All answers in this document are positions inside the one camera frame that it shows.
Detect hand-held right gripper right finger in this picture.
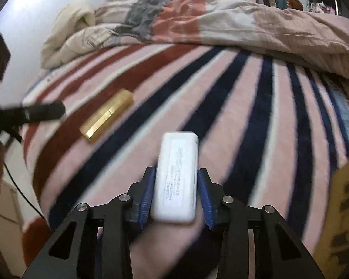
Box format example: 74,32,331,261
197,168,326,279

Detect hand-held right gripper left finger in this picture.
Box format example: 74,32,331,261
22,166,158,279

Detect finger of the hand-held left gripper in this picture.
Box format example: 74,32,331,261
0,102,67,127

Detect white power bank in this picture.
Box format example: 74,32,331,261
150,131,199,224

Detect gold rectangular case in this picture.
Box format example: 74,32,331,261
79,89,134,143

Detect brown cardboard box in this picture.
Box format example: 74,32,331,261
320,151,349,279

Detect cream fleece blanket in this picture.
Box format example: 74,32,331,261
41,0,117,69

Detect pink and grey duvet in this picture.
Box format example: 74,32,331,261
94,0,349,80

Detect black cable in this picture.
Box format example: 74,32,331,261
2,163,46,219

